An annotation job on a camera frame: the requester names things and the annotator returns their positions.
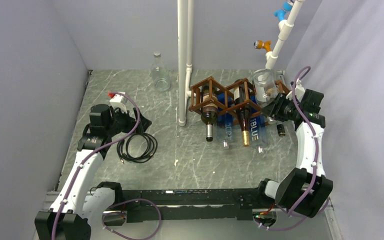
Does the coiled black cable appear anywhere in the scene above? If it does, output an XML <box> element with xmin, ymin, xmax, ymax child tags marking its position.
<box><xmin>116</xmin><ymin>132</ymin><xmax>159</xmax><ymax>165</ymax></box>

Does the white vertical pvc pipe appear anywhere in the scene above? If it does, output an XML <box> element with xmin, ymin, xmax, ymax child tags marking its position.
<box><xmin>177</xmin><ymin>0</ymin><xmax>195</xmax><ymax>127</ymax></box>

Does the clear blue-label bottle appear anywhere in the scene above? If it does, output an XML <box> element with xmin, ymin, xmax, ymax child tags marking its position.
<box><xmin>216</xmin><ymin>92</ymin><xmax>237</xmax><ymax>150</ymax></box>
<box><xmin>249</xmin><ymin>115</ymin><xmax>269</xmax><ymax>154</ymax></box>

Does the small dark bottle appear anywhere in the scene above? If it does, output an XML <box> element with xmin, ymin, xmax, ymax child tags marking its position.
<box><xmin>276</xmin><ymin>123</ymin><xmax>286</xmax><ymax>137</ymax></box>

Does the brown bottle gold foil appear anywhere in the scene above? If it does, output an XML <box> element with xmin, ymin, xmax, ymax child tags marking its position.
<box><xmin>233</xmin><ymin>83</ymin><xmax>251</xmax><ymax>147</ymax></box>

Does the dark green wine bottle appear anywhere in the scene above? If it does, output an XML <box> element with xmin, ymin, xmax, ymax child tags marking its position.
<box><xmin>200</xmin><ymin>84</ymin><xmax>219</xmax><ymax>142</ymax></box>

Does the clear blue-label bottle left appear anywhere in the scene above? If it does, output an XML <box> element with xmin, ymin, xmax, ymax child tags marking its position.
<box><xmin>216</xmin><ymin>92</ymin><xmax>237</xmax><ymax>150</ymax></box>

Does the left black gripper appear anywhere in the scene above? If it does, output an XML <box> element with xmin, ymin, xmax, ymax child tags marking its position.
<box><xmin>105</xmin><ymin>105</ymin><xmax>151</xmax><ymax>137</ymax></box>

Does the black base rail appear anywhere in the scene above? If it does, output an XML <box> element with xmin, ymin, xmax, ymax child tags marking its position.
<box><xmin>96</xmin><ymin>182</ymin><xmax>275</xmax><ymax>223</ymax></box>

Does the orange pipe valve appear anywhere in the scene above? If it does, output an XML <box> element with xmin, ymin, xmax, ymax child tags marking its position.
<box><xmin>253</xmin><ymin>40</ymin><xmax>272</xmax><ymax>53</ymax></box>

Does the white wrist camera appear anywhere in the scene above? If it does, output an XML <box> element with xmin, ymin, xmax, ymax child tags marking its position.
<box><xmin>286</xmin><ymin>79</ymin><xmax>306</xmax><ymax>102</ymax></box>
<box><xmin>108</xmin><ymin>92</ymin><xmax>128</xmax><ymax>113</ymax></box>

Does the clear bottle dark label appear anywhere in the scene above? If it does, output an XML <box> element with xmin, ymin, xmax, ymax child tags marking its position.
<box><xmin>150</xmin><ymin>52</ymin><xmax>171</xmax><ymax>92</ymax></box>

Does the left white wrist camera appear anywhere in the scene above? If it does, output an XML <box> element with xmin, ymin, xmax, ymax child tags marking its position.
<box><xmin>108</xmin><ymin>92</ymin><xmax>128</xmax><ymax>113</ymax></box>

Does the brown wooden wine rack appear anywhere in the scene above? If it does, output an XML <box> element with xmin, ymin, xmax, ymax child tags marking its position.
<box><xmin>188</xmin><ymin>76</ymin><xmax>291</xmax><ymax>125</ymax></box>

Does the blue pipe valve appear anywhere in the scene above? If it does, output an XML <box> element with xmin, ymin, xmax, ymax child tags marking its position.
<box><xmin>274</xmin><ymin>0</ymin><xmax>295</xmax><ymax>22</ymax></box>

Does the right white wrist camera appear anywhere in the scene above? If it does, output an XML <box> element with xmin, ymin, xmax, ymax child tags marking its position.
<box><xmin>286</xmin><ymin>79</ymin><xmax>306</xmax><ymax>102</ymax></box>

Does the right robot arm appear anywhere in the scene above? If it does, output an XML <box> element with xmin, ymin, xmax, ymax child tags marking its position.
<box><xmin>255</xmin><ymin>89</ymin><xmax>333</xmax><ymax>218</ymax></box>

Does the clear blue-label bottle right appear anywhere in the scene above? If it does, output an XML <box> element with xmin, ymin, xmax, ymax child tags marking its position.
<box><xmin>249</xmin><ymin>115</ymin><xmax>269</xmax><ymax>154</ymax></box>

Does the white angled pvc pipe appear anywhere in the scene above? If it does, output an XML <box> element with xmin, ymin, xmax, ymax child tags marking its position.
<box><xmin>265</xmin><ymin>0</ymin><xmax>305</xmax><ymax>70</ymax></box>

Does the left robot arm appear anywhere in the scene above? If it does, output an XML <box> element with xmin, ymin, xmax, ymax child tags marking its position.
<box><xmin>34</xmin><ymin>104</ymin><xmax>152</xmax><ymax>240</ymax></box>

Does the clear bottle with cork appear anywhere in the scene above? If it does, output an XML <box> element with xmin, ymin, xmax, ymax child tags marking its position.
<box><xmin>251</xmin><ymin>68</ymin><xmax>279</xmax><ymax>108</ymax></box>

